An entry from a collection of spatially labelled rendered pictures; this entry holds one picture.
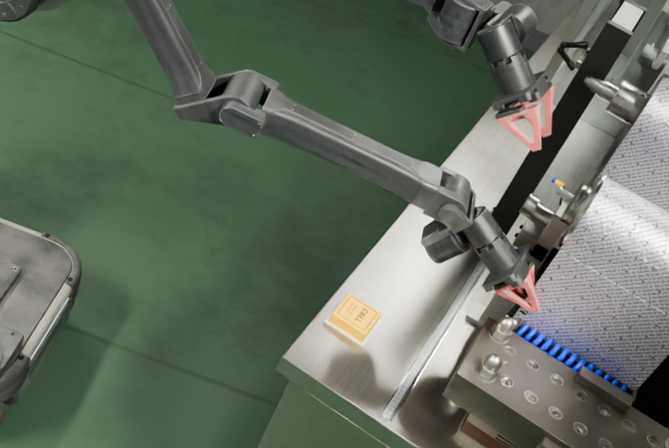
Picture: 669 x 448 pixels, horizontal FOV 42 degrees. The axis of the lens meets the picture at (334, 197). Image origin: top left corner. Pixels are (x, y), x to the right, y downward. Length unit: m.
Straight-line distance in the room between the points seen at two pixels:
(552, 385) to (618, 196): 0.33
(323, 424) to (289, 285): 1.38
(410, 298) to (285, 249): 1.35
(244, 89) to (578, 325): 0.68
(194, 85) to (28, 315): 1.06
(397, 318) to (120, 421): 1.03
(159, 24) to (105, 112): 1.98
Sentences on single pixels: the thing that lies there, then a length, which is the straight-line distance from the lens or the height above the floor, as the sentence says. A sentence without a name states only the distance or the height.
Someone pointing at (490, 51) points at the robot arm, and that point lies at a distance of 1.39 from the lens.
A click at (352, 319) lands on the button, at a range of 1.56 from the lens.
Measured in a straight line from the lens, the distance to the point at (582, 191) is 1.47.
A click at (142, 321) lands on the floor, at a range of 2.66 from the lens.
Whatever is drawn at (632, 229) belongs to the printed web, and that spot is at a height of 1.29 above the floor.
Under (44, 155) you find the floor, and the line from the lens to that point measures 3.11.
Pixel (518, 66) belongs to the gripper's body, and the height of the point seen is 1.43.
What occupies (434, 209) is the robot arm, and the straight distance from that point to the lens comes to 1.44.
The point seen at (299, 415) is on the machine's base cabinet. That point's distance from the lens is 1.56.
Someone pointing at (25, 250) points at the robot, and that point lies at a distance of 2.46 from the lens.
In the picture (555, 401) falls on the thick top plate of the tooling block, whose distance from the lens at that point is 1.49.
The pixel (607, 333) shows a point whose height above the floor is 1.11.
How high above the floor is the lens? 2.02
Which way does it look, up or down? 38 degrees down
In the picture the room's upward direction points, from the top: 24 degrees clockwise
